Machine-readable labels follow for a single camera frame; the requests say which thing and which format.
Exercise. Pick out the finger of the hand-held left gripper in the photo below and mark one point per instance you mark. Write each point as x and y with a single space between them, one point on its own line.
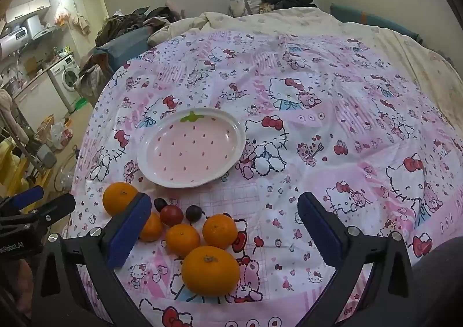
25 196
50 209

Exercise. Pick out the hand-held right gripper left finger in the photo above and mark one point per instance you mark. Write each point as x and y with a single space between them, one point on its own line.
127 231

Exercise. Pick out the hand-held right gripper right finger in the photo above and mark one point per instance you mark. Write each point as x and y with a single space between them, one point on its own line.
320 231

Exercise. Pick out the small orange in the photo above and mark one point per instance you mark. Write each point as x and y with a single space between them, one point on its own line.
182 240
152 228
219 231

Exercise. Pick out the large orange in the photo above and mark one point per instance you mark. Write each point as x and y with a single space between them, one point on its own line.
209 271
118 198

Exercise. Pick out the dark purple grape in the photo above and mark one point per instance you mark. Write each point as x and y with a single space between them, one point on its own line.
193 213
160 204

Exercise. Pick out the red tomato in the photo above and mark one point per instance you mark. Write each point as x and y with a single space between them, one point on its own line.
172 215

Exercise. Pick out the strawberry print plate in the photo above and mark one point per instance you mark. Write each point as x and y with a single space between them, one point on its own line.
193 148

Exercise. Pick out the yellow furniture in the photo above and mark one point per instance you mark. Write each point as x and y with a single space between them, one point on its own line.
11 168

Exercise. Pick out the plastic bag with red print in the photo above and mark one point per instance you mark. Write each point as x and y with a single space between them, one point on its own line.
59 133

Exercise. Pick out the small green mat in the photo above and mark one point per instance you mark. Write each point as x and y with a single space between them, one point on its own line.
80 104

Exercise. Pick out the white washing machine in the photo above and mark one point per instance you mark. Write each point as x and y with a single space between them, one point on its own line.
67 76

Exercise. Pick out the pink cartoon printed blanket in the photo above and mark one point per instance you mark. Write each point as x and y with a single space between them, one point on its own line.
325 95

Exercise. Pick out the white water heater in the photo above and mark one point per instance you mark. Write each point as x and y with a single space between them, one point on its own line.
14 41

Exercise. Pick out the blue grey chair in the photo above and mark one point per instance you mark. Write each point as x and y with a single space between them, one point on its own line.
119 48

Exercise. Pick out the hanging orange plastic bag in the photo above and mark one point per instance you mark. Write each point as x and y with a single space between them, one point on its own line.
62 16

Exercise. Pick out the heap of brown clothes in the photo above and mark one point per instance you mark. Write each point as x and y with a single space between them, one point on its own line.
134 21

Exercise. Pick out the teal bed edge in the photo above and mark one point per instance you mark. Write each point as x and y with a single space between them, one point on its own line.
376 21

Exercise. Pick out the grey white cat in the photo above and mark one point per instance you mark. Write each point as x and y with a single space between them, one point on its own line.
237 4

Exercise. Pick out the kitchen wall cabinet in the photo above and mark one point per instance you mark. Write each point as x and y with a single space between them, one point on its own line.
27 8

